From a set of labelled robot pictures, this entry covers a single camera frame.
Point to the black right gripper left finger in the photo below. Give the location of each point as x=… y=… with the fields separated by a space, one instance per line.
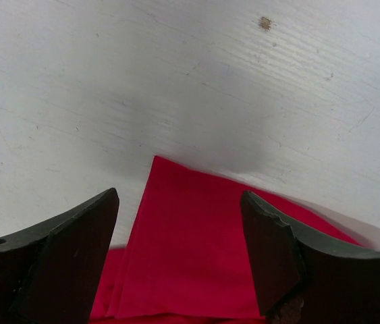
x=50 y=272

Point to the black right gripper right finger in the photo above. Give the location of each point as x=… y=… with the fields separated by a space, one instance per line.
x=302 y=275

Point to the bright red t shirt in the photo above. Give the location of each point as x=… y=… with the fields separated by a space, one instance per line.
x=186 y=259

